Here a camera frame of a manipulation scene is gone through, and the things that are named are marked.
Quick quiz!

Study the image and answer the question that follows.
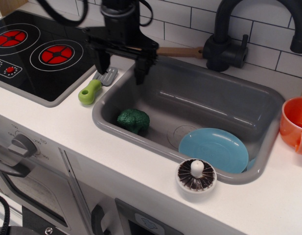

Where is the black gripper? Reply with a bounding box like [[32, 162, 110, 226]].
[[83, 4, 159, 85]]

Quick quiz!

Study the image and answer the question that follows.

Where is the green handled grey spatula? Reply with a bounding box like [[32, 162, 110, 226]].
[[78, 67, 118, 105]]

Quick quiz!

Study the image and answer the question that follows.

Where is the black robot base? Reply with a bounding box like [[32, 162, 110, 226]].
[[0, 194, 70, 235]]

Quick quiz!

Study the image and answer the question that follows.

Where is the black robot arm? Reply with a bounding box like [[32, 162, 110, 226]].
[[83, 0, 159, 85]]

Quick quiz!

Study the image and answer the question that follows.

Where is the grey plastic sink basin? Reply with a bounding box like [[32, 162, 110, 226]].
[[92, 56, 284, 185]]

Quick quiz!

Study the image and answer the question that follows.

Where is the blue plastic plate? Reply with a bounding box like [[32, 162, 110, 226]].
[[179, 128, 249, 173]]

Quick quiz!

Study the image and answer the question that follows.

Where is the green toy broccoli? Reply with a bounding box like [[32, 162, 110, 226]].
[[117, 109, 150, 134]]

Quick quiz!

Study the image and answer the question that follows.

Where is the black toy stove top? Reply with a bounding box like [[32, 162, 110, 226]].
[[0, 10, 96, 107]]

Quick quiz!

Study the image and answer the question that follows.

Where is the wooden spoon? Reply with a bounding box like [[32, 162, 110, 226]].
[[157, 47, 203, 59]]

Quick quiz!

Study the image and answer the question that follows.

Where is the black toy faucet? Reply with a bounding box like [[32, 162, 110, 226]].
[[203, 0, 302, 72]]

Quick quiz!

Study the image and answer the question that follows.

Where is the grey oven knob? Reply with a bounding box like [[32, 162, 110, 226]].
[[7, 134, 37, 158]]

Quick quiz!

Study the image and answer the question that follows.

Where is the white brown toy mushroom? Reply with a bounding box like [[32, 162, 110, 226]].
[[175, 159, 217, 198]]

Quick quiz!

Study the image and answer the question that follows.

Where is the orange plastic cup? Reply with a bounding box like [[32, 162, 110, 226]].
[[279, 96, 302, 155]]

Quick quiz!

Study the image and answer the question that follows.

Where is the black braided cable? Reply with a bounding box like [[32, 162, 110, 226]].
[[37, 0, 89, 27]]

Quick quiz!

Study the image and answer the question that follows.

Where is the grey oven door handle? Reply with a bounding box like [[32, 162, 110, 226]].
[[0, 148, 35, 178]]

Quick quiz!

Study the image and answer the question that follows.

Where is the black cabinet handle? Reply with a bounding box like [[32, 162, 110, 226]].
[[91, 204, 111, 235]]

